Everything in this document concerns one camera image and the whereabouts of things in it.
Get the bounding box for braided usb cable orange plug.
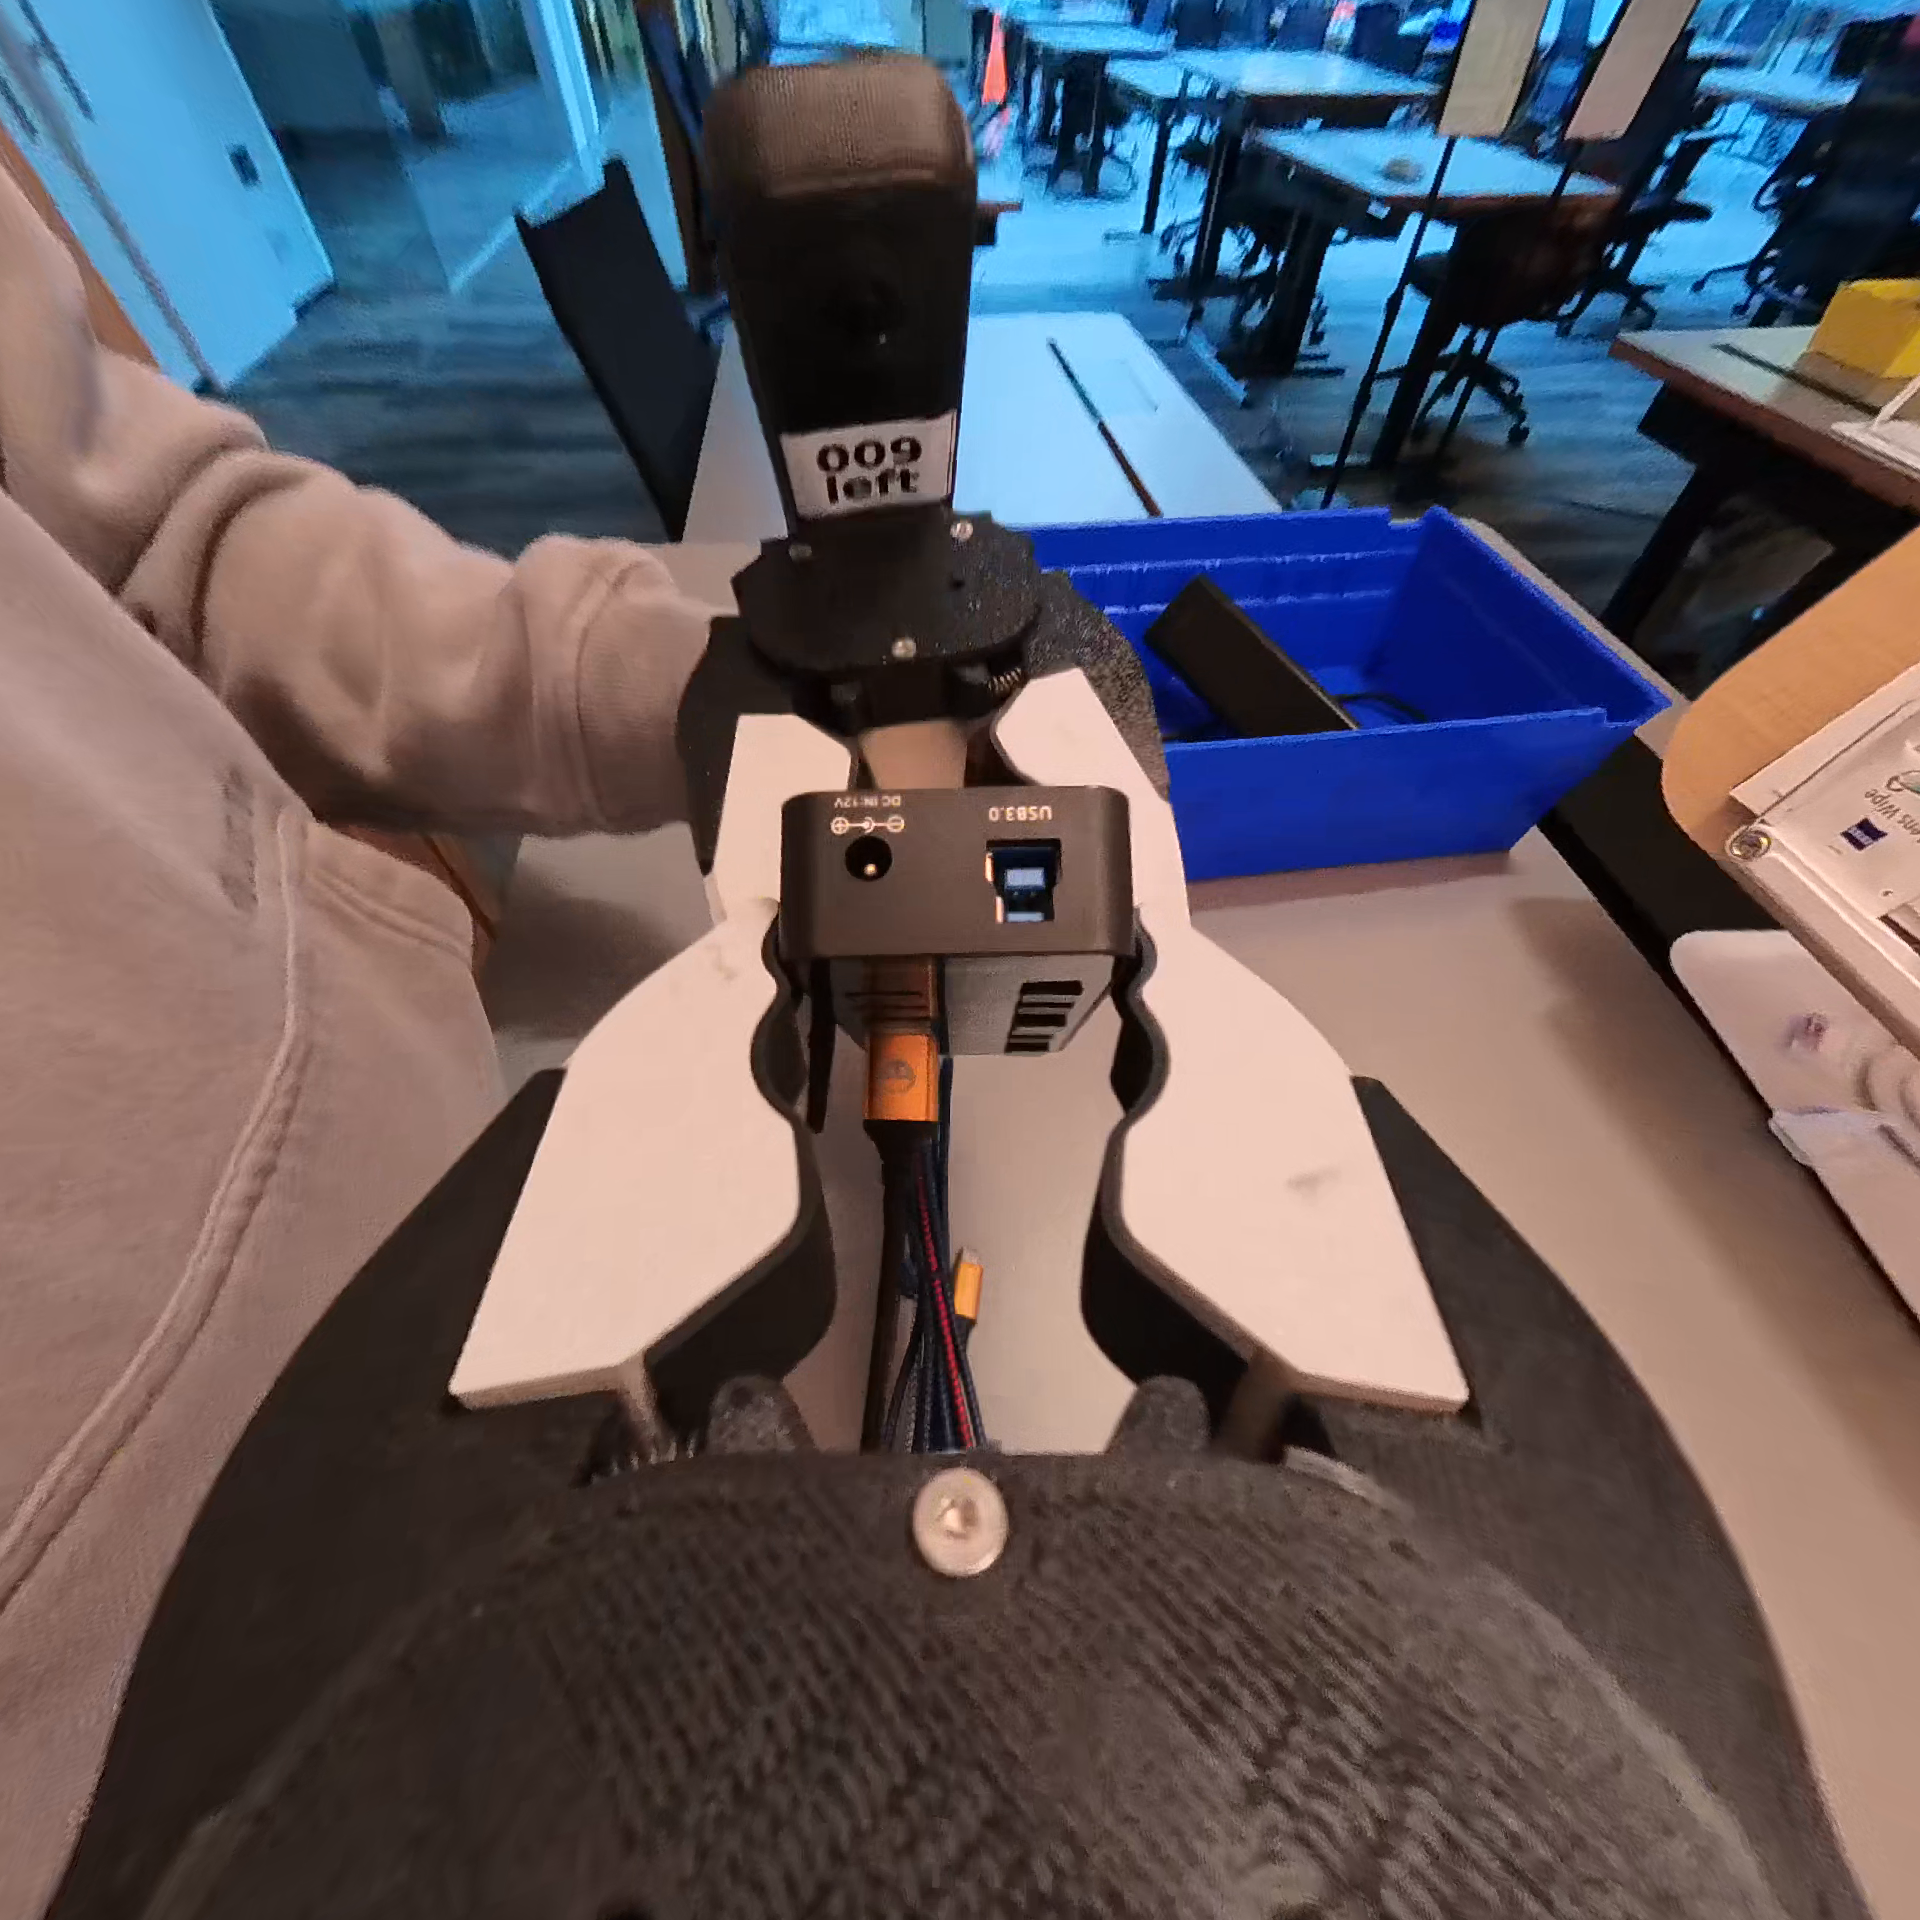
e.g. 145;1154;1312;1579
858;960;994;1453

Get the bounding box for black usb hub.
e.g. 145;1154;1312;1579
778;782;1137;1130

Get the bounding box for black office chair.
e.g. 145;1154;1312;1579
1402;237;1539;444
1695;60;1920;326

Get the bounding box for person's left forearm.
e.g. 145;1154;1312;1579
127;449;741;839

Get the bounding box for black flat-backed chair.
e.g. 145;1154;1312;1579
515;156;727;542

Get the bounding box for blue plastic bin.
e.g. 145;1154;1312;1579
1021;506;1671;882

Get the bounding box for wooden document holder stand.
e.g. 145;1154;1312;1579
1662;524;1920;1306

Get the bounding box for printed paper sheets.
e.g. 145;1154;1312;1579
1728;703;1920;820

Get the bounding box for black rectangular device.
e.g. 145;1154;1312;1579
1142;574;1361;740

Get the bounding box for wooden desk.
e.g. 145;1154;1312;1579
1598;322;1920;646

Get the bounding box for dark-legged work desk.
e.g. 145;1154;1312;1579
1249;122;1625;379
1104;47;1447;243

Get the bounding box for pale sign on black stand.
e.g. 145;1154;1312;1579
1547;0;1701;272
1319;0;1551;509

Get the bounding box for yellow box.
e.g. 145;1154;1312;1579
1807;277;1920;379

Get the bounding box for grey table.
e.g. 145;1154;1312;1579
682;309;1277;549

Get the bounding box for white wipe packet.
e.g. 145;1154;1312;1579
1778;766;1920;919

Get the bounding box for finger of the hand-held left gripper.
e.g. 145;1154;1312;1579
702;710;868;942
985;672;1198;927

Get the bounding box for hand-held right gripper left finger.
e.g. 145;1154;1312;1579
445;910;839;1443

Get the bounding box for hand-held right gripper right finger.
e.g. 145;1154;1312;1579
1077;914;1472;1447

